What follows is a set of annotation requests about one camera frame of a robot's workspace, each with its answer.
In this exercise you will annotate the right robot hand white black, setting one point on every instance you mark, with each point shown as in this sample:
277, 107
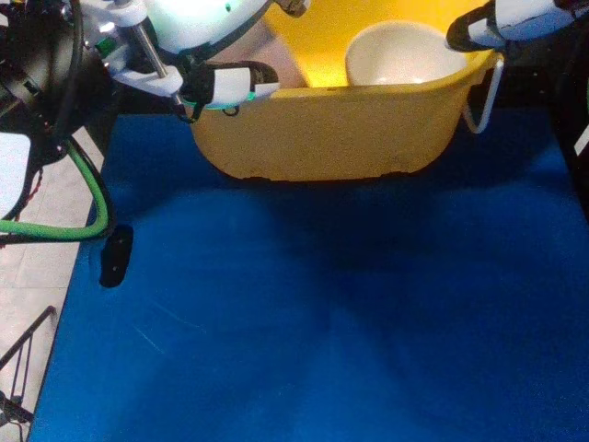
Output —
520, 18

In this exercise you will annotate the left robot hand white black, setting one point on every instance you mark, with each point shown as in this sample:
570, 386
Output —
198, 23

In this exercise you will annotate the large pink bowl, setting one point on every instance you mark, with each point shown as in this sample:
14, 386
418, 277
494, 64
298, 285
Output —
276, 55

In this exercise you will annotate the small grey bowl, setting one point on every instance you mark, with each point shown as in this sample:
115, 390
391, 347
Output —
396, 55

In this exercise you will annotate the yellow plastic tub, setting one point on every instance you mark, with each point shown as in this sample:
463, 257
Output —
322, 133

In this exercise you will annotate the white black strip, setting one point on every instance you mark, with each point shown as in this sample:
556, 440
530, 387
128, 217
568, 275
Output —
583, 143

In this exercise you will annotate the black clamp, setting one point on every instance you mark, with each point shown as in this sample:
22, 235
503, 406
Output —
115, 258

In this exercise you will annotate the blue table mat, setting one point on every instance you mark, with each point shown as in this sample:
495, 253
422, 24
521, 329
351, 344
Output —
322, 322

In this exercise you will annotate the black metal stand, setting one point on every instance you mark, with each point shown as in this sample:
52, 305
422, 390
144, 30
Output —
20, 350

